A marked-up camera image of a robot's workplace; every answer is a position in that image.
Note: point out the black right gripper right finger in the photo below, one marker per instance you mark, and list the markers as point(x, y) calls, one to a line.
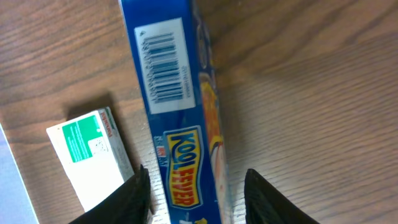
point(266, 205)

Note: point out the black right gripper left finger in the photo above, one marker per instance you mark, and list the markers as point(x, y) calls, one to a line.
point(130, 203)

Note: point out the clear plastic container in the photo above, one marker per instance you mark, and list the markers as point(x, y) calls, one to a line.
point(16, 207)

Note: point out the white green medicine box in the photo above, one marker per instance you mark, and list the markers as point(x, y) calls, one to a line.
point(92, 154)

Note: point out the blue Kool Fever box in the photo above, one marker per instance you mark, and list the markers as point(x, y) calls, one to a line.
point(172, 55)

